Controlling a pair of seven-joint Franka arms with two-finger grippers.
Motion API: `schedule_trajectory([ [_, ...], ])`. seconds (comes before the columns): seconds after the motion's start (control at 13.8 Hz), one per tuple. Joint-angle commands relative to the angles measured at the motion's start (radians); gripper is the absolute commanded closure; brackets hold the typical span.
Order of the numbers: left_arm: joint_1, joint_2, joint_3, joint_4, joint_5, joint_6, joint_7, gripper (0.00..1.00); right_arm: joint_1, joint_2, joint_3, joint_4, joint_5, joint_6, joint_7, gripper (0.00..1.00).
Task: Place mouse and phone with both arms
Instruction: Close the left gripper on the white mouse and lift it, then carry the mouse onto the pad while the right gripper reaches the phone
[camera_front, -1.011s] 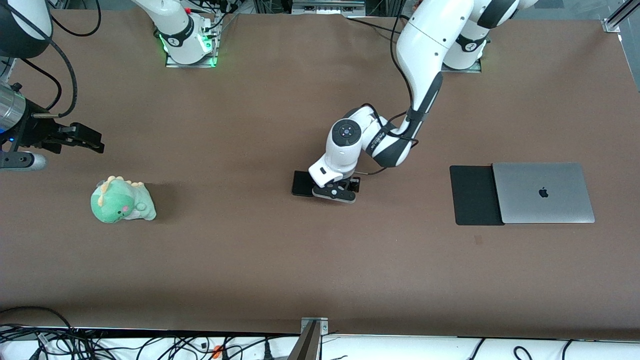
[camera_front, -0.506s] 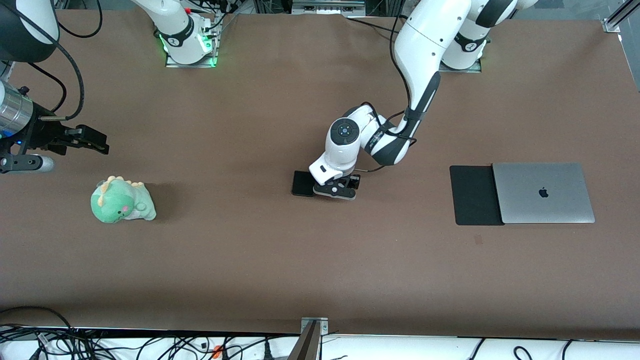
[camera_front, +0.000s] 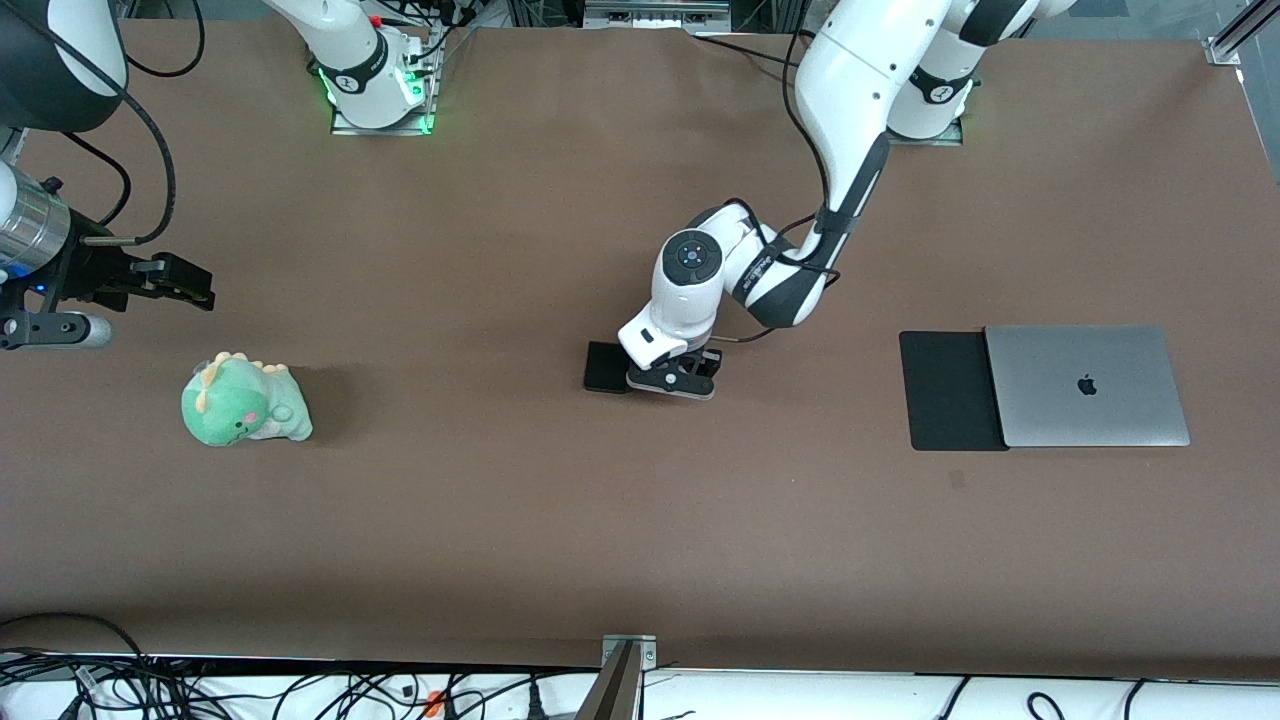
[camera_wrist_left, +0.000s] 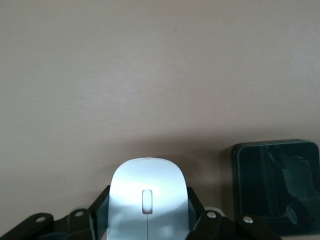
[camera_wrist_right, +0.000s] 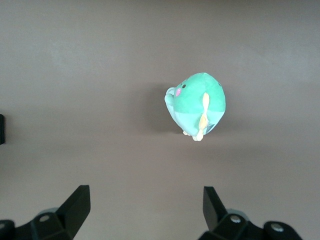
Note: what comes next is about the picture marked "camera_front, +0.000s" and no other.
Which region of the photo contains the metal table edge bracket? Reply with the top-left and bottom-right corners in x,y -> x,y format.
602,634 -> 659,669

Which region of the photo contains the thin black hanging cable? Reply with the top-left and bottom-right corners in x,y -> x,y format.
124,0 -> 207,79

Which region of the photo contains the dark camera post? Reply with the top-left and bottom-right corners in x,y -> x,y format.
575,640 -> 647,720

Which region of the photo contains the black mouse pad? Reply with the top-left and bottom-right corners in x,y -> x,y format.
898,331 -> 1011,452

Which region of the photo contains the long black table cable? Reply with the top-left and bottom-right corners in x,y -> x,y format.
694,35 -> 804,69

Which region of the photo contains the silver laptop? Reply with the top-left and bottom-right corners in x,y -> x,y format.
983,324 -> 1192,449

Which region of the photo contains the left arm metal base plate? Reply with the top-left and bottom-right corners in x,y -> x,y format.
885,118 -> 966,148

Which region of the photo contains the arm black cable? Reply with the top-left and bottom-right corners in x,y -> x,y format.
40,10 -> 179,247
714,28 -> 847,347

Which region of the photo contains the aluminium frame with sockets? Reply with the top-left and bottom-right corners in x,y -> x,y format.
583,0 -> 733,32

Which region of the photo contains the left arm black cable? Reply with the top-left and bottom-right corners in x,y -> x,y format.
714,28 -> 847,347

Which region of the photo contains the black looped floor cable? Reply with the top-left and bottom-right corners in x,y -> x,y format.
0,611 -> 153,691

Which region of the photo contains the black phone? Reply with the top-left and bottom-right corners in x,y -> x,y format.
583,341 -> 633,395

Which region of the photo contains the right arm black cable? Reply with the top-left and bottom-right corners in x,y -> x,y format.
40,10 -> 179,247

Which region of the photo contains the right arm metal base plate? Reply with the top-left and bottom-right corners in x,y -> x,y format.
330,38 -> 438,136

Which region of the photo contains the green dinosaur plush toy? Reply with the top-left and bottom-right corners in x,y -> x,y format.
180,350 -> 314,448

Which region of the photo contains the aluminium corner rail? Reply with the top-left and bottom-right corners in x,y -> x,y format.
1206,0 -> 1280,68

